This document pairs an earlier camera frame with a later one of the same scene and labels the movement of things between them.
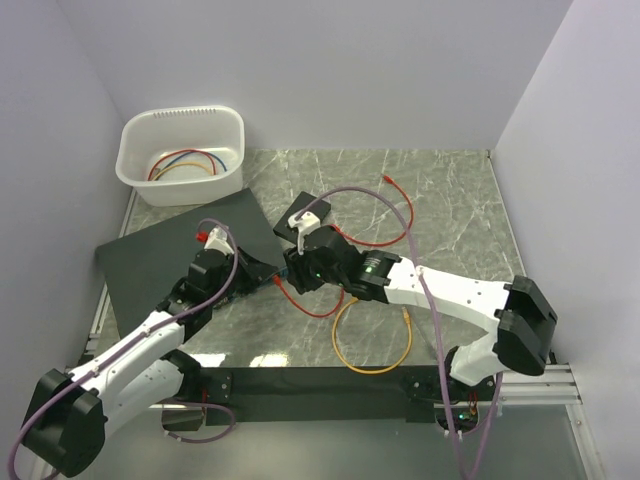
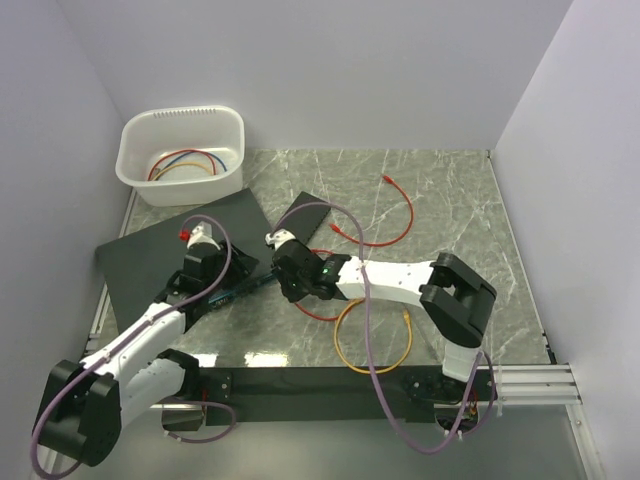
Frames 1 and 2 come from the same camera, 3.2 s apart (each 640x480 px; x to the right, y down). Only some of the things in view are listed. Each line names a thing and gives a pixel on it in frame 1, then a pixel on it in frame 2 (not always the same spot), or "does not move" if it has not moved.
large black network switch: (143, 271) does not move
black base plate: (338, 395) does not move
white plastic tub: (186, 155) does not move
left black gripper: (255, 271) to (241, 264)
